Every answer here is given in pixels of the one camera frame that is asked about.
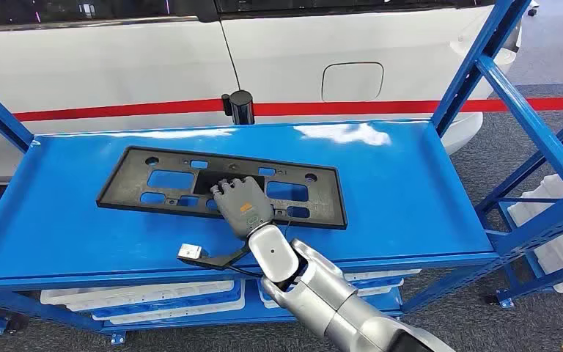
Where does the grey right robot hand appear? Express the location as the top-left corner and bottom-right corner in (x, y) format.
(210, 177), (275, 240)

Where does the black plastic plate bracket part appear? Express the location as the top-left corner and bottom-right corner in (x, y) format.
(96, 146), (348, 231)

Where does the red barrier belt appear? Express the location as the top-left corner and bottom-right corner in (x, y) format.
(0, 96), (563, 125)

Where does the white car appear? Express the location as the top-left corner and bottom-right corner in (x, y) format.
(0, 0), (540, 185)

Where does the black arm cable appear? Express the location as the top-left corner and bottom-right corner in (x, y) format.
(227, 221), (295, 279)

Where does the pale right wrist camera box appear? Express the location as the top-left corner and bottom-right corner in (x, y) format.
(177, 243), (204, 260)

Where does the black barrier stanchion post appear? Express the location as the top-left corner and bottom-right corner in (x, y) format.
(221, 89), (255, 126)

